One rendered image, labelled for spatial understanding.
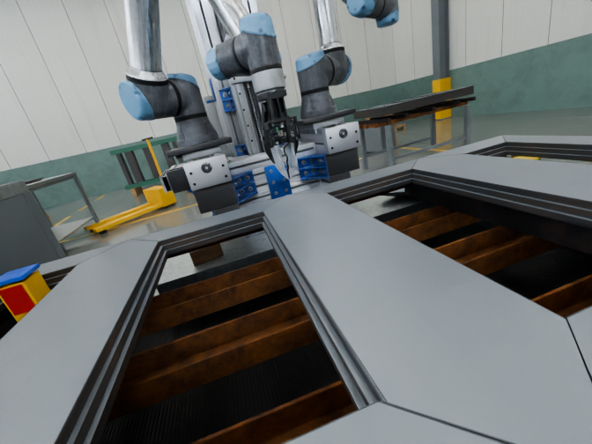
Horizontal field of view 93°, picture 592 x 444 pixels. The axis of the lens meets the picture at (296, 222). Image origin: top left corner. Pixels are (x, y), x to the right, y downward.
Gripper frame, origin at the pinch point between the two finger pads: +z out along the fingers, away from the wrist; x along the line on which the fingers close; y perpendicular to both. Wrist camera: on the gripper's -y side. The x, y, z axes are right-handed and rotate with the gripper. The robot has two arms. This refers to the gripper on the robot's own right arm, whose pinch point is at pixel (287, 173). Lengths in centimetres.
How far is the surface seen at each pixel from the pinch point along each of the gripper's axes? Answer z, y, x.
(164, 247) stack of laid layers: 8.7, 4.3, -34.6
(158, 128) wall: -65, -960, -177
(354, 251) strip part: 7.2, 37.5, -0.3
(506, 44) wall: -62, -521, 688
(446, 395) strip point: 7, 61, -5
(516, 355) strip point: 7, 61, 2
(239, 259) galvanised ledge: 24.2, -9.8, -19.3
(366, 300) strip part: 7.2, 48.8, -4.5
